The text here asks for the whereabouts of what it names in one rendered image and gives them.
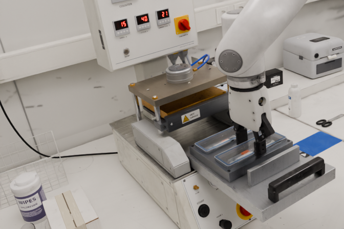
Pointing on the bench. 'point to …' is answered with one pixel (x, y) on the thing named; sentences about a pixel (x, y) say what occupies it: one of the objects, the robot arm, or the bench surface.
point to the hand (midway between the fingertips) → (250, 143)
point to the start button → (204, 210)
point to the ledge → (278, 101)
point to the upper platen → (197, 97)
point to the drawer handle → (295, 177)
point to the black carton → (273, 78)
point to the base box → (156, 184)
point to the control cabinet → (140, 20)
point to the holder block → (232, 175)
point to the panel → (205, 195)
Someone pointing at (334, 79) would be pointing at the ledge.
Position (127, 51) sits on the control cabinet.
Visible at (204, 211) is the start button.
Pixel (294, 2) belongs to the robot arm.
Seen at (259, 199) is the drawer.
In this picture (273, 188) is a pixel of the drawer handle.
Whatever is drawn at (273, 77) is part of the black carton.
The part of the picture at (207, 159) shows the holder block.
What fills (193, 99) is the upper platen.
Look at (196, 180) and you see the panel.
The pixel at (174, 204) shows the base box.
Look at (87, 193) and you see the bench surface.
